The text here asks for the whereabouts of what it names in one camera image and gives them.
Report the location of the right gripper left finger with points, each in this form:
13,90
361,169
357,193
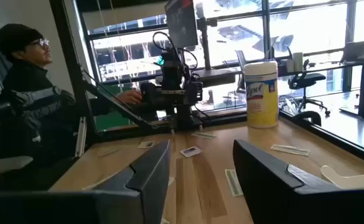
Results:
144,193

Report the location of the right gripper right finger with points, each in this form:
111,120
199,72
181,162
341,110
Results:
278,193

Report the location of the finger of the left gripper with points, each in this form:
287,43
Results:
185,115
170,111

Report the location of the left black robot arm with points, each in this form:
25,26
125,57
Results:
171,74

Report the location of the person's hand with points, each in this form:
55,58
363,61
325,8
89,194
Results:
130,97

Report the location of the white square wipe packet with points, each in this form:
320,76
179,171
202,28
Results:
190,152
146,144

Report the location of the black monitor pole stand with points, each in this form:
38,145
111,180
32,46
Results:
205,46

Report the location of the yellow Lysol wipes canister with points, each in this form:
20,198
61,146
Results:
261,102

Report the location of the black monitor on pole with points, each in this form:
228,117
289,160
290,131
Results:
181,21

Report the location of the white window blind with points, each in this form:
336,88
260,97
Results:
122,17

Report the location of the black office chair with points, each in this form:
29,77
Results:
304,80

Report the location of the white cup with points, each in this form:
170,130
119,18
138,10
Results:
297,62

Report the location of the person's glasses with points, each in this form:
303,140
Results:
41,42

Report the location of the person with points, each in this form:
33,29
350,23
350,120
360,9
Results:
26,102

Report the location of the grey laptop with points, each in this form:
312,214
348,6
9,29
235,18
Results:
356,49

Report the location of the white frame bracket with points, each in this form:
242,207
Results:
81,137

